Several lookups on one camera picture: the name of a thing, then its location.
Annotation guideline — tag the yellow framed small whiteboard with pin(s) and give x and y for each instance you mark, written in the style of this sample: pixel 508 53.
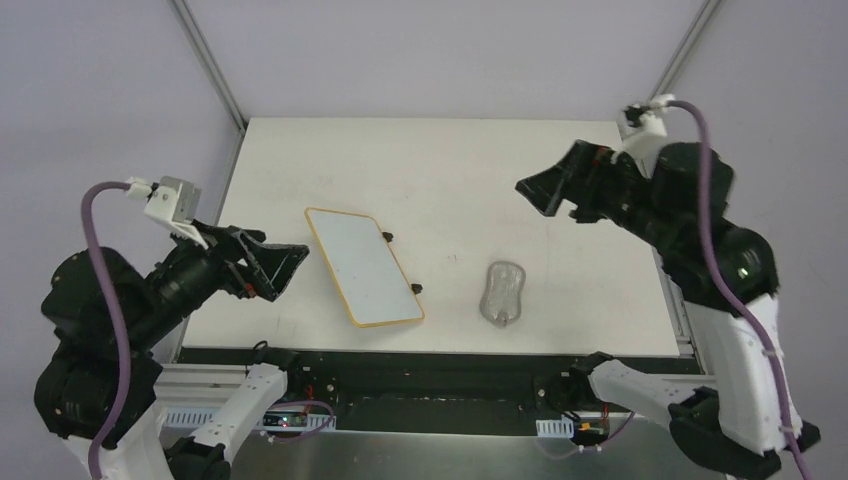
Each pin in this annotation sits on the yellow framed small whiteboard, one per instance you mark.
pixel 367 275

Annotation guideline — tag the left aluminium frame post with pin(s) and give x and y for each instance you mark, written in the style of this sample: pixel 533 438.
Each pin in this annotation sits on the left aluminium frame post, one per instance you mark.
pixel 197 41

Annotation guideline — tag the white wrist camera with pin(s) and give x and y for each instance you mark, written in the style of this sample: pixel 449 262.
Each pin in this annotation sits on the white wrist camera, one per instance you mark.
pixel 171 203
pixel 643 131

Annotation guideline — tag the right white slotted cable duct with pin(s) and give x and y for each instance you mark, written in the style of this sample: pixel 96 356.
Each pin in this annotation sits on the right white slotted cable duct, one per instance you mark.
pixel 555 428

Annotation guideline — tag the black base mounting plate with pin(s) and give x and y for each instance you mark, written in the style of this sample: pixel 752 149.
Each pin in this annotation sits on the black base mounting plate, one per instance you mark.
pixel 464 394

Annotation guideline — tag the aluminium front frame rail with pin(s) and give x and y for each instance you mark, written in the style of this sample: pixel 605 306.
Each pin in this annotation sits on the aluminium front frame rail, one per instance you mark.
pixel 219 397

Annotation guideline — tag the left white slotted cable duct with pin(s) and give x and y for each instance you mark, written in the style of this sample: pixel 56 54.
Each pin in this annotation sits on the left white slotted cable duct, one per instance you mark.
pixel 274 421

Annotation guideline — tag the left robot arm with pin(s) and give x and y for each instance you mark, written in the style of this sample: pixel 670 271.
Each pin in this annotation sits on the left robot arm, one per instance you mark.
pixel 99 383

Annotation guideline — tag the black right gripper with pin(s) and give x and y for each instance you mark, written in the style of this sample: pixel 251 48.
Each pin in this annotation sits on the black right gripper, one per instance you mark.
pixel 589 183

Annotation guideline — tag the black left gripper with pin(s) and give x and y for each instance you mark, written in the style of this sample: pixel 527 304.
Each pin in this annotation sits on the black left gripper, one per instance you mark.
pixel 234 263

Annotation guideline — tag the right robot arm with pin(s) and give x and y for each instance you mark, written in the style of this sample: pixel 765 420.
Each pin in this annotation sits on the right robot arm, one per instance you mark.
pixel 741 424

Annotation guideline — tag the aluminium frame post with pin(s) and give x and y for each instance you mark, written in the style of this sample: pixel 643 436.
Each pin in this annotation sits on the aluminium frame post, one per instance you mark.
pixel 197 41
pixel 686 48

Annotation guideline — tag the right aluminium frame post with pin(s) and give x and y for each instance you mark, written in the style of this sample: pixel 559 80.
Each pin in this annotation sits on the right aluminium frame post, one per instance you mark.
pixel 686 48

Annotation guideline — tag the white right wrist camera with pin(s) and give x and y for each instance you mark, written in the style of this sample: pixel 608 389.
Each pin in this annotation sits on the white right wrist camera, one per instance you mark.
pixel 643 131

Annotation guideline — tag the white slotted cable duct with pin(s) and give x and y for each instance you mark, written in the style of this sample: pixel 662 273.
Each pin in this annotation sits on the white slotted cable duct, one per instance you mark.
pixel 555 428
pixel 274 421

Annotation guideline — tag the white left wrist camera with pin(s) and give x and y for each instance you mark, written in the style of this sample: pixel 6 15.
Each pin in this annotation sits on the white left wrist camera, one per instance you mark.
pixel 171 203

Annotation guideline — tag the silver mesh eraser sponge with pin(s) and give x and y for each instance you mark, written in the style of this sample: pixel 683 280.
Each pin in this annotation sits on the silver mesh eraser sponge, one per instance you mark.
pixel 501 301

